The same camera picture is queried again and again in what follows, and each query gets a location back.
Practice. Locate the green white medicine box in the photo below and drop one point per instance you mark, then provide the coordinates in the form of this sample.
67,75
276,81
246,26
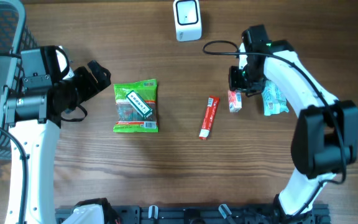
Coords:
139,104

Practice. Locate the teal tissue packet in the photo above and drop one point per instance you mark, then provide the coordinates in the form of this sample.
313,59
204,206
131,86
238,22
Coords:
273,99

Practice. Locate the white barcode scanner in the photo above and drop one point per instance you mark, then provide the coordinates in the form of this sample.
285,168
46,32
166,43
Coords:
187,16

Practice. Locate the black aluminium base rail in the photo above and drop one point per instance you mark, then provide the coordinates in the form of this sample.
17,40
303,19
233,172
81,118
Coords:
249,214

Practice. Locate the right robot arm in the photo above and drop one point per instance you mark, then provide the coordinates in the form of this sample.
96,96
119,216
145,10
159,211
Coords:
326,134

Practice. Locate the green snack bag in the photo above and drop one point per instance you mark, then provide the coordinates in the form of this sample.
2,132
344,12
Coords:
130,121

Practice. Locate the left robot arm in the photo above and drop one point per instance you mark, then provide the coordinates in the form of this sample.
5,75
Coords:
34,117

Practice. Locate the red sachet stick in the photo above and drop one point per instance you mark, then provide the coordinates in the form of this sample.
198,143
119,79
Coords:
211,109

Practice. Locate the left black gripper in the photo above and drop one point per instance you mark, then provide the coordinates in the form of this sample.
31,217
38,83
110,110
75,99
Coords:
91,86

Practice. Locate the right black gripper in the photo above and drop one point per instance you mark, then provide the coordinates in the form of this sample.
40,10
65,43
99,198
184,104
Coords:
235,84

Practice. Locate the small orange white box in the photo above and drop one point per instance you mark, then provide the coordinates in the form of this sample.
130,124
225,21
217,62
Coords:
235,101

